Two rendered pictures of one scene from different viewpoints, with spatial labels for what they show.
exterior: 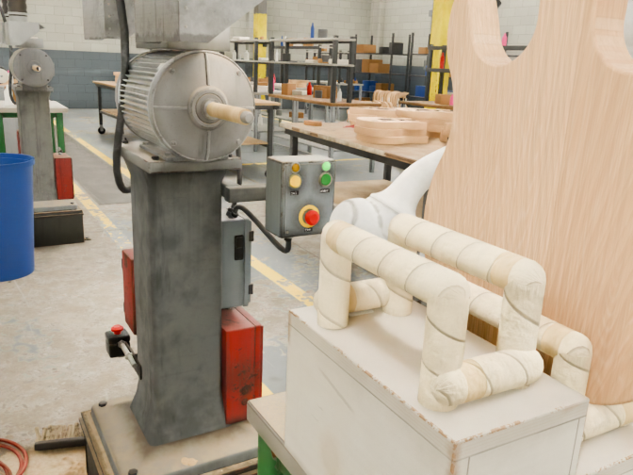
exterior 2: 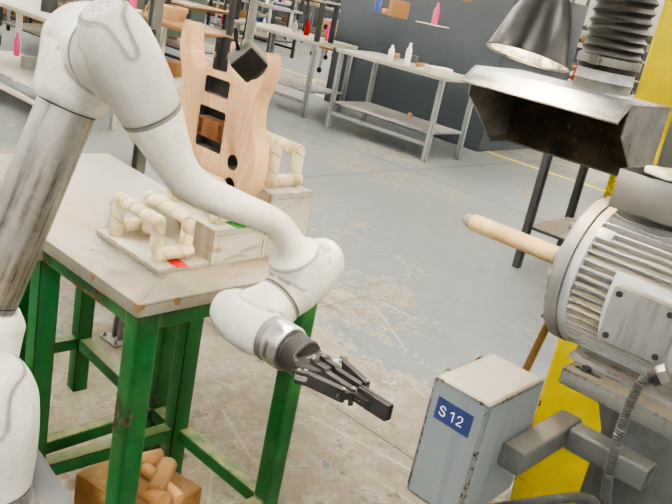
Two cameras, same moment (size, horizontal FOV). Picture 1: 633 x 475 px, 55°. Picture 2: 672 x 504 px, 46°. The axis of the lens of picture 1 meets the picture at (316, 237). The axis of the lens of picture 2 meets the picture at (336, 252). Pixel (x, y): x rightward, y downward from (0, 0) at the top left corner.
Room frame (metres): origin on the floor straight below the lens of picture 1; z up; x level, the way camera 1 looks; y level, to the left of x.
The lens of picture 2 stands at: (2.51, -0.56, 1.62)
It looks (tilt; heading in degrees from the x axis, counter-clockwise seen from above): 19 degrees down; 160
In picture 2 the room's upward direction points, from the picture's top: 12 degrees clockwise
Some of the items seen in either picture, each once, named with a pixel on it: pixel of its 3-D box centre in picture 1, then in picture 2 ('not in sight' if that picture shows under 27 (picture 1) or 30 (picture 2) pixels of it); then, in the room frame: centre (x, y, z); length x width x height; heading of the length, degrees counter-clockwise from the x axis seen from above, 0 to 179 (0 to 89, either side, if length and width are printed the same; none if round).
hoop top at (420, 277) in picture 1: (385, 259); (277, 141); (0.51, -0.06, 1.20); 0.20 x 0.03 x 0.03; 30
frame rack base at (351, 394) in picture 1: (412, 426); (253, 207); (0.54, -0.10, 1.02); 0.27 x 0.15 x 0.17; 31
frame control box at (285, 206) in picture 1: (279, 201); (516, 468); (1.64, 0.11, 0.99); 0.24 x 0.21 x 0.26; 31
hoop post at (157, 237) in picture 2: not in sight; (157, 241); (0.79, -0.37, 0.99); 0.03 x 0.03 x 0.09
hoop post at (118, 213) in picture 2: not in sight; (118, 217); (0.64, -0.45, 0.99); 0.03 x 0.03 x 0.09
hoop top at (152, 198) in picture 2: not in sight; (168, 207); (0.67, -0.34, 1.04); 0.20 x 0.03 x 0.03; 30
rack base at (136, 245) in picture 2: not in sight; (151, 247); (0.69, -0.37, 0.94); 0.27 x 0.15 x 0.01; 31
